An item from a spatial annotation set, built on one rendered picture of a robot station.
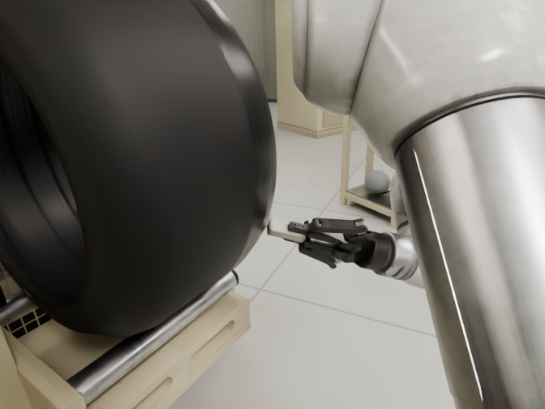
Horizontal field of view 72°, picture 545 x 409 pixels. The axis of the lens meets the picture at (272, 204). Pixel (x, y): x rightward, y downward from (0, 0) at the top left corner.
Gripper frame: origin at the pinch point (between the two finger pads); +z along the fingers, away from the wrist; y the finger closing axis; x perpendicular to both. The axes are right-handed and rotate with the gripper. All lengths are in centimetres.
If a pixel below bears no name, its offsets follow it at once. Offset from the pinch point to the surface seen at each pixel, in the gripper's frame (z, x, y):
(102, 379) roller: 24.1, -22.3, 15.3
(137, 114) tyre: 27.2, -11.7, -22.0
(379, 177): -143, 180, 93
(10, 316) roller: 42, -7, 30
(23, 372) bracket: 34.1, -22.3, 15.1
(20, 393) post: 34.0, -23.5, 19.0
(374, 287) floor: -110, 75, 101
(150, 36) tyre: 28.1, -3.5, -26.6
